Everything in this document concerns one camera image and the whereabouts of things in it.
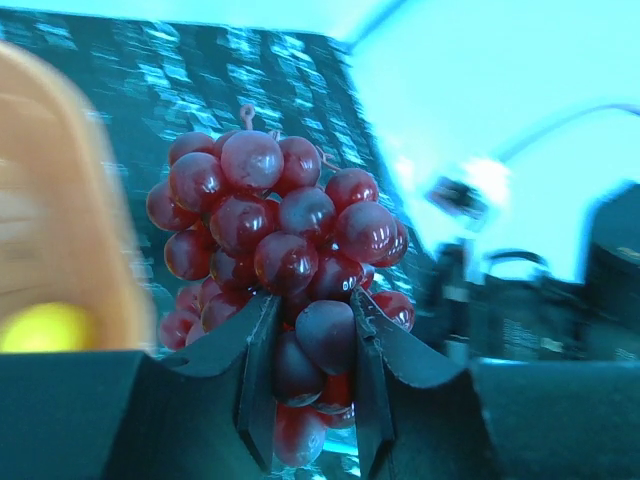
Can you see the orange plastic basket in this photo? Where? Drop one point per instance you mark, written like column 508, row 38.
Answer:
column 66, row 232

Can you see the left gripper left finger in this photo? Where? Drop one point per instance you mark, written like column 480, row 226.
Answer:
column 204, row 412

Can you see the yellow orange fruit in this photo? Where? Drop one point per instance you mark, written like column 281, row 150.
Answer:
column 48, row 327

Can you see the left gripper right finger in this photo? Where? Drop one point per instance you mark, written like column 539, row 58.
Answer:
column 421, row 416

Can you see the dark red grape bunch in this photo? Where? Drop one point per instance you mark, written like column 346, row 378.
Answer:
column 250, row 212

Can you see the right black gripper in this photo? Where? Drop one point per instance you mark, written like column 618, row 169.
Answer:
column 518, row 311

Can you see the black marble pattern mat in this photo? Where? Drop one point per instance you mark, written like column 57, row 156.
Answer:
column 186, row 81

